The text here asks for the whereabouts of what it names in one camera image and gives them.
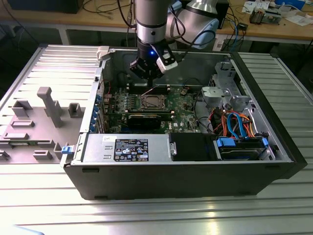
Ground white paper sheets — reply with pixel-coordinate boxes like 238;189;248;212
283;13;313;26

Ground blue flat data wire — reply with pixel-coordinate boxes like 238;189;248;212
226;111;250;140

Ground hard disk in blue carrier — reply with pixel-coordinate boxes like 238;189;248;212
214;137;269;161

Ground thin wire locking lever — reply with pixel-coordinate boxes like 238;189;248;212
145;101;163;110
140;85;159;98

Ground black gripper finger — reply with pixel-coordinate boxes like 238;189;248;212
129;57;152;87
150;67;164;87

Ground silver metal drive cage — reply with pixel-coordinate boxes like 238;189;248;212
201;61;257;113

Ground green motherboard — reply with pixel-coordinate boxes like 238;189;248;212
101;84;203;134

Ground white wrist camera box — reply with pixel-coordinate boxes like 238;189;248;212
156;52;178;73

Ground black graphics card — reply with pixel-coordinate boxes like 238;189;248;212
127;114;162;130

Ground silver power supply unit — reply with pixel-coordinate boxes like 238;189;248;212
82;133;172;164

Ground black RAM slot row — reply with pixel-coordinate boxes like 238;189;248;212
128;84;171;95

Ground grey desk device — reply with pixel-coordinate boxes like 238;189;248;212
264;8;282;25

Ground blue expansion slot clips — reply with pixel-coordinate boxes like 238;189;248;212
88;94;102;134

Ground orange wire bundle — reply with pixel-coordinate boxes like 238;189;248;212
209;107;256;138

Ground black box on desk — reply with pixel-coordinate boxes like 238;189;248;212
7;0;85;14

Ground black PC case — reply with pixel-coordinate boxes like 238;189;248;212
60;46;308;201

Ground wooden desk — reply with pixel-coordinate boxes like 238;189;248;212
0;0;313;45

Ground black drive bay shroud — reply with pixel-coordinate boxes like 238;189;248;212
171;133;216;162

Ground grey plastic parts rack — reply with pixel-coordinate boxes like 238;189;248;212
0;87;85;165

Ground metal socket cover frame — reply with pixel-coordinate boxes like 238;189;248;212
139;94;166;109

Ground small dark desk device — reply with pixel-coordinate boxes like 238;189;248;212
249;7;265;24

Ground CPU socket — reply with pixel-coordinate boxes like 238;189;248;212
138;94;168;111

